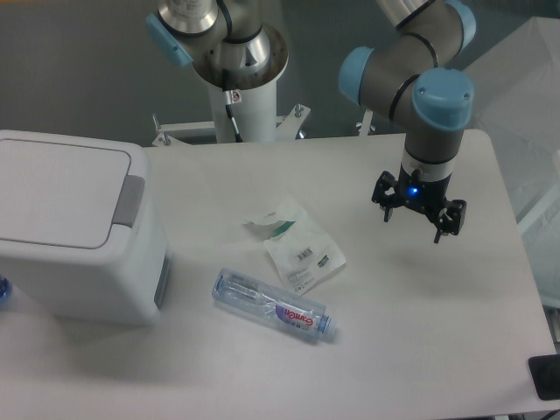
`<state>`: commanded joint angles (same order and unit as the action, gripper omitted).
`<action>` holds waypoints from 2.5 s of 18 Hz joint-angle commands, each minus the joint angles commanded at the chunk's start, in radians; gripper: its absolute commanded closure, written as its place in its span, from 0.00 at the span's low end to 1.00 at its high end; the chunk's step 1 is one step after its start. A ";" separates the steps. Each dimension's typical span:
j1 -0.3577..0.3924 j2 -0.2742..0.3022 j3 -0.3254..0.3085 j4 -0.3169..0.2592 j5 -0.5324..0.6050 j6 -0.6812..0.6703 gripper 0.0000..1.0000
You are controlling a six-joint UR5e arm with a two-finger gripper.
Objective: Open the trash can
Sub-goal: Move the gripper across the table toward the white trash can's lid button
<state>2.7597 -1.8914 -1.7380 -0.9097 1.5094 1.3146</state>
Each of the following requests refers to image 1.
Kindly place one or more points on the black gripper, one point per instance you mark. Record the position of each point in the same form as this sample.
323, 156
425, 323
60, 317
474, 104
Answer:
421, 196

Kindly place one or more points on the white plastic trash can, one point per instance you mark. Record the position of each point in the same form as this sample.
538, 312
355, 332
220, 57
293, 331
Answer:
80, 232

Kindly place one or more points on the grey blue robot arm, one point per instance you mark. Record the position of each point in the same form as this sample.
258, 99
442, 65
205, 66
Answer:
233, 50

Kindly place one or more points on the white torn plastic package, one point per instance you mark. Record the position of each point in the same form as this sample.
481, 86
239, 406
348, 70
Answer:
303, 252

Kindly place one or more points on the white covered box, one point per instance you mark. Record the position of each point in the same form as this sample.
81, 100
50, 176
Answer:
517, 105

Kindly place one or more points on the clear plastic water bottle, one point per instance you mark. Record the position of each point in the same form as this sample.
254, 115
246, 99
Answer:
278, 309

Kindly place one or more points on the black device at table edge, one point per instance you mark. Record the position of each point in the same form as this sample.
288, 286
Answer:
544, 370

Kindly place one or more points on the blue bottle cap at edge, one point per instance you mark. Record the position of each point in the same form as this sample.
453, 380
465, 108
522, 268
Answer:
5, 290

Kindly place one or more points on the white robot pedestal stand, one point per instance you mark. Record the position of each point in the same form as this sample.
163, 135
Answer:
251, 116

